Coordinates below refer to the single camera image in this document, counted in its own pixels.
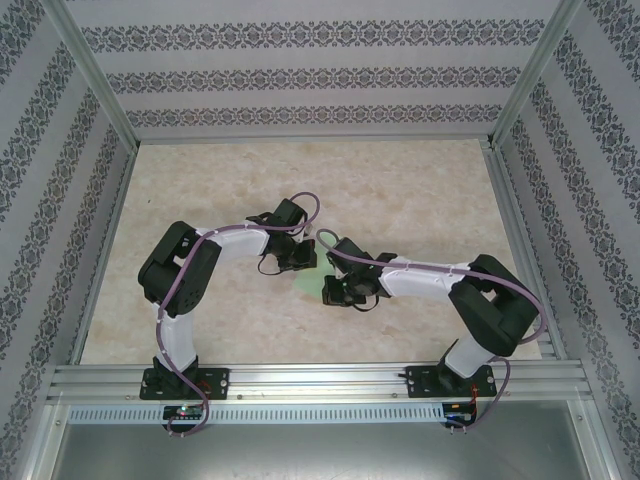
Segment left circuit board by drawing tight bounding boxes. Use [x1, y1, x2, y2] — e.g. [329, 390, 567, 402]
[163, 404, 205, 420]

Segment grey metal sheet panel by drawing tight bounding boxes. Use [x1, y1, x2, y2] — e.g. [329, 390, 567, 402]
[29, 399, 616, 480]

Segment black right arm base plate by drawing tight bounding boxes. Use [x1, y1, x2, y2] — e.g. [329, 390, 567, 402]
[407, 364, 499, 400]

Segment slotted grey cable duct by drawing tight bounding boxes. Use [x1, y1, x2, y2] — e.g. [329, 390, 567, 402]
[67, 403, 447, 424]

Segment right circuit board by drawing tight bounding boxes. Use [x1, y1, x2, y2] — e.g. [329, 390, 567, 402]
[444, 401, 477, 420]

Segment aluminium left frame post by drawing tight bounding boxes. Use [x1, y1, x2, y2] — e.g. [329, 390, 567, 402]
[42, 0, 140, 147]

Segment aluminium rear frame bar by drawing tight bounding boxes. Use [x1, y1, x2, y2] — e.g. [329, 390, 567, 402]
[134, 132, 496, 146]

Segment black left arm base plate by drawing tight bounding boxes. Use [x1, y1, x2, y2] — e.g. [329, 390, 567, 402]
[139, 367, 231, 401]

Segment aluminium right side rail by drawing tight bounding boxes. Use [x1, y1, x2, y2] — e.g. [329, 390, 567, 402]
[482, 139, 569, 361]

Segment circuit board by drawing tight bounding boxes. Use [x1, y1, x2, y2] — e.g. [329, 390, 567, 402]
[444, 401, 477, 420]
[163, 404, 205, 420]

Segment aluminium left side rail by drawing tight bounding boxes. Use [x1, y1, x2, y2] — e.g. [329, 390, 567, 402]
[68, 142, 140, 366]

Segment aluminium mounting rail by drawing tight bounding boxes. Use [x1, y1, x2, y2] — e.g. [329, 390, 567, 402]
[47, 362, 594, 405]

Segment light green paper sheet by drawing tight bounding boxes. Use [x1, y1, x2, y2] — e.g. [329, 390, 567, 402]
[293, 239, 336, 301]

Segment thin black left gripper wire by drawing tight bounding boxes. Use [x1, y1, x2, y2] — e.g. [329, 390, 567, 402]
[256, 253, 282, 277]

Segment aluminium frame post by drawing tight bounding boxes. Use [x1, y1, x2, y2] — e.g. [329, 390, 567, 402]
[489, 0, 587, 149]
[42, 0, 140, 147]

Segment aluminium right frame post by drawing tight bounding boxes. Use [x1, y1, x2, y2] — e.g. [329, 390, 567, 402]
[489, 0, 587, 149]

